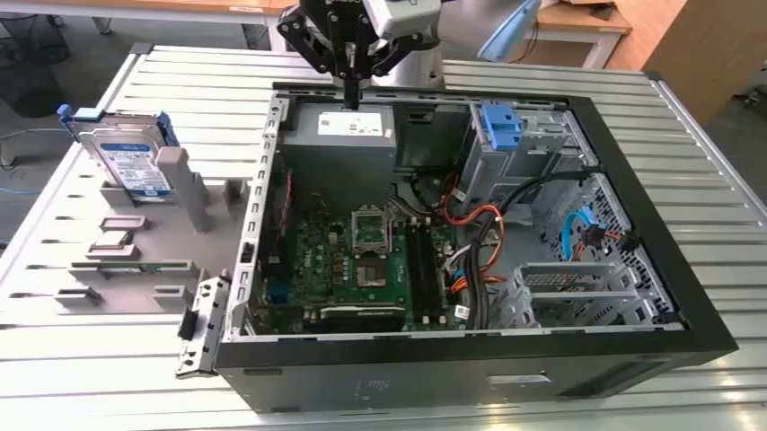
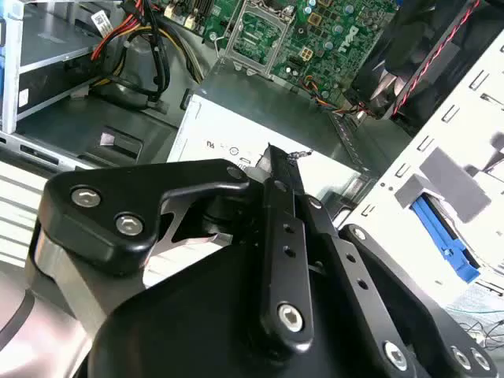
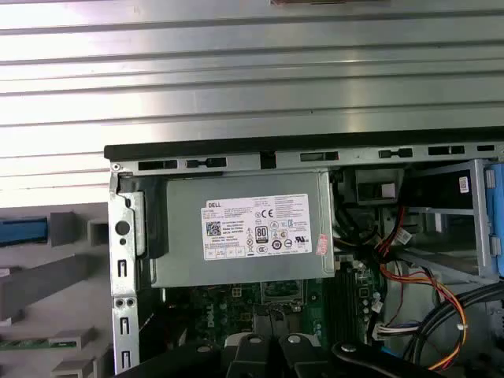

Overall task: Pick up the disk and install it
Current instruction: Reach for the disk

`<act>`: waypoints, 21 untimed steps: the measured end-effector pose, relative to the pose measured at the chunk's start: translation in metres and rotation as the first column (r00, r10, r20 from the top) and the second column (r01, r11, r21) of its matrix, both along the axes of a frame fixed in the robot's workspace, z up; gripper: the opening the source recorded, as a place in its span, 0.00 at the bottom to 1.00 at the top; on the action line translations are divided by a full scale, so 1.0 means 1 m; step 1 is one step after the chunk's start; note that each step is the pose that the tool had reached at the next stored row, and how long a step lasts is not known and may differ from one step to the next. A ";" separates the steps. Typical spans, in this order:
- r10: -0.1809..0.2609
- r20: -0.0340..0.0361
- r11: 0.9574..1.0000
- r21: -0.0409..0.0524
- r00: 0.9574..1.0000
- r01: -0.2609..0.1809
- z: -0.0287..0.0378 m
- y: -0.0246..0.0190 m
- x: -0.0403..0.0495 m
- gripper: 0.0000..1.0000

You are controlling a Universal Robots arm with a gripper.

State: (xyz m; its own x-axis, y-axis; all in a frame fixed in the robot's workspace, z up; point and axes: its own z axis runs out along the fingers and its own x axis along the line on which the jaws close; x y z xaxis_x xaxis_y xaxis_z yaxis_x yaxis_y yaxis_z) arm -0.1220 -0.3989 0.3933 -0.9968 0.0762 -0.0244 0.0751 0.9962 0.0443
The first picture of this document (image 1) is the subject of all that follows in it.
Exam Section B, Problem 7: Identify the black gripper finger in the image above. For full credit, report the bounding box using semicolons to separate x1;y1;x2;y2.
351;38;443;110
277;6;354;110

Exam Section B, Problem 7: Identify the hard disk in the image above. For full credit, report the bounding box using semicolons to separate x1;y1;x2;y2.
56;103;182;206

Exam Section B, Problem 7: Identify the blue data wire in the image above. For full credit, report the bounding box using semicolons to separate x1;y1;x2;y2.
562;208;597;262

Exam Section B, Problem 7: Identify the orange power wire black plug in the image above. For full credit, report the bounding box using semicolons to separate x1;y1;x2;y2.
574;226;641;262

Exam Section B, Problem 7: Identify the silver disk bay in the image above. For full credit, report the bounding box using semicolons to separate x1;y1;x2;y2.
513;262;689;331

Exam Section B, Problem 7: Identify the blue drive carrier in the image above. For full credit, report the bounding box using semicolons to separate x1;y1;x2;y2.
481;103;522;152

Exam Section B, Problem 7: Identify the grey power supply unit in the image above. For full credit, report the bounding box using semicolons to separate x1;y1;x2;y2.
279;101;399;212

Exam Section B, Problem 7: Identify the silver drive cage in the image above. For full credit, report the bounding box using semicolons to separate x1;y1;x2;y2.
461;103;601;216

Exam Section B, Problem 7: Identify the metal socket cover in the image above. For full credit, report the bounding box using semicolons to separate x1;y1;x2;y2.
350;205;395;258

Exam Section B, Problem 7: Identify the black waste bin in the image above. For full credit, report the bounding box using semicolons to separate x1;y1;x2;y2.
0;35;72;119

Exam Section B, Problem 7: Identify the black RAM slot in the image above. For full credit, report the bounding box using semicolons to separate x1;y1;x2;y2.
406;217;434;325

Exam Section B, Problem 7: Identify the CPU socket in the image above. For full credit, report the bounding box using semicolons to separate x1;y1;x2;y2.
353;258;391;291

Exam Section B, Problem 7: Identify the green motherboard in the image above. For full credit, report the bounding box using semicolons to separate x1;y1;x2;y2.
257;210;466;333

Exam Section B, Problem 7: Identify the grey parts rack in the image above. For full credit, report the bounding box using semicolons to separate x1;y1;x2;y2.
52;146;257;315

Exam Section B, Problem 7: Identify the wooden cabinet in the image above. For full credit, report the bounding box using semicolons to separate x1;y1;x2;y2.
643;0;767;129

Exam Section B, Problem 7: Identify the silver CPU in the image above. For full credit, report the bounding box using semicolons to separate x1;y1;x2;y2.
94;231;137;250

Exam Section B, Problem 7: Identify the black graphics card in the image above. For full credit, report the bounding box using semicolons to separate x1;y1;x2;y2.
302;303;407;334

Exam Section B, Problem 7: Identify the green RAM stick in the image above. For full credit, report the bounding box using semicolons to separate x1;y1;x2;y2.
95;262;165;275

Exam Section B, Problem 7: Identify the black office chair base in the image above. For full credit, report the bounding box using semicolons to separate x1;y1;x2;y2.
734;80;767;109

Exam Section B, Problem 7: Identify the silver expansion card retainer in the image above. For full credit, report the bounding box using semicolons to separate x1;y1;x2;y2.
174;270;234;382

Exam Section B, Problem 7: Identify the black PC case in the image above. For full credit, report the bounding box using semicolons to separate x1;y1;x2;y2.
173;80;739;415

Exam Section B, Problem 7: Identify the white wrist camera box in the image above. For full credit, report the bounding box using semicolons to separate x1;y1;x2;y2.
361;0;443;40

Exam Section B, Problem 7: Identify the black plastic duct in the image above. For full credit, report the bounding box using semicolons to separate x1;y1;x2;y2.
395;103;473;170

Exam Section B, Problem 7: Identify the long wooden desk white frame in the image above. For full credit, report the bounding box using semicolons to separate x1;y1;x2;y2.
0;0;302;53

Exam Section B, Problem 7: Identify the short wooden desk white frame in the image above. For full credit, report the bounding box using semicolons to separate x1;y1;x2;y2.
521;2;634;69

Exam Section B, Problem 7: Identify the thin red wire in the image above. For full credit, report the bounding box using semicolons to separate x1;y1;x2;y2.
266;169;297;266

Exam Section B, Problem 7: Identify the orange wire bundle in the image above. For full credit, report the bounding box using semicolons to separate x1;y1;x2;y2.
442;172;509;295

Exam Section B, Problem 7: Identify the blue floor cable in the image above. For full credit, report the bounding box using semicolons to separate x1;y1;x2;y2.
0;128;78;197

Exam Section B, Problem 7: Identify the black case cable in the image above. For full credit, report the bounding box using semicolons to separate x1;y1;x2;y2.
466;164;605;331

